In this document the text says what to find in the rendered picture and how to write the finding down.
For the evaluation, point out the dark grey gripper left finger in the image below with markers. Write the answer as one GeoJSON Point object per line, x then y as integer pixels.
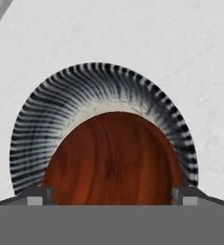
{"type": "Point", "coordinates": [37, 194]}

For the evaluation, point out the reddish brown wooden bowl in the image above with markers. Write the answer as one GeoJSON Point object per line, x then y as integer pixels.
{"type": "Point", "coordinates": [114, 159]}

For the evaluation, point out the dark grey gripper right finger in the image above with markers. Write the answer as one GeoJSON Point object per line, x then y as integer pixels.
{"type": "Point", "coordinates": [189, 195]}

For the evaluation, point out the black and white striped bowl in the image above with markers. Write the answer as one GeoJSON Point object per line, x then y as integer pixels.
{"type": "Point", "coordinates": [69, 92]}

